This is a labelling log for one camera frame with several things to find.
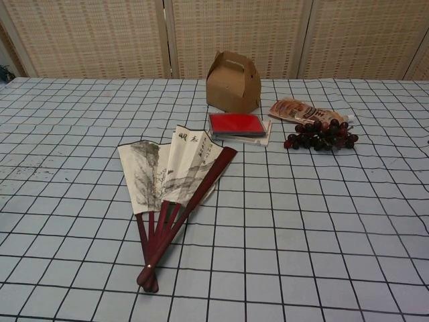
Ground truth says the paper folding fan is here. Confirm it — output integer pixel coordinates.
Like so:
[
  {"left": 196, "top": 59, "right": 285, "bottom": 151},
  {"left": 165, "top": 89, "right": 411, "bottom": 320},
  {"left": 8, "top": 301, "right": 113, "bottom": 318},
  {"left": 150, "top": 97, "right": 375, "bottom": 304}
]
[{"left": 117, "top": 124, "right": 239, "bottom": 294}]

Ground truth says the red ink stamp pad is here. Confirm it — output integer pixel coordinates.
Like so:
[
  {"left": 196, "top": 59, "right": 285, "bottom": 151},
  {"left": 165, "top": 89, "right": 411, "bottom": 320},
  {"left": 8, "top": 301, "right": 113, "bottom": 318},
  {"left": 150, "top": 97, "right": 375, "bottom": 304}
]
[{"left": 207, "top": 112, "right": 268, "bottom": 141}]

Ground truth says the red ink pad case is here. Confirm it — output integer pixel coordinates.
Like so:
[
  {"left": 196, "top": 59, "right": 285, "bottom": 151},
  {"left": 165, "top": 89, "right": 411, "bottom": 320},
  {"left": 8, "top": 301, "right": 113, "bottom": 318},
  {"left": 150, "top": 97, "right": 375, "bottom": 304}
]
[{"left": 210, "top": 117, "right": 273, "bottom": 147}]

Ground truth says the brown kraft paper gable box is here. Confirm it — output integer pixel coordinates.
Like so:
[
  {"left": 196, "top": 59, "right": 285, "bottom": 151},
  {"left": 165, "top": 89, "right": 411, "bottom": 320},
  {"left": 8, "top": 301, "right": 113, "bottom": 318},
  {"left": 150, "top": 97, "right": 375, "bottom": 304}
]
[{"left": 205, "top": 50, "right": 262, "bottom": 114}]

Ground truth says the printed snack pouch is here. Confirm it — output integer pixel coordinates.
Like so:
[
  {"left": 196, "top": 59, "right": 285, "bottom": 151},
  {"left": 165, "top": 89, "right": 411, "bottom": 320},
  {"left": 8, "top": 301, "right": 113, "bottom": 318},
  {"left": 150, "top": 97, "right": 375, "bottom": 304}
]
[{"left": 267, "top": 97, "right": 355, "bottom": 125}]

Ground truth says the dark purple grape bunch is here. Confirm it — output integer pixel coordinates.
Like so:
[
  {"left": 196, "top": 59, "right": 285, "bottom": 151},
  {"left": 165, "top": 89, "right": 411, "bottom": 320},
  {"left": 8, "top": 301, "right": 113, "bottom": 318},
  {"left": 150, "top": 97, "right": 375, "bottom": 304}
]
[{"left": 283, "top": 119, "right": 360, "bottom": 152}]

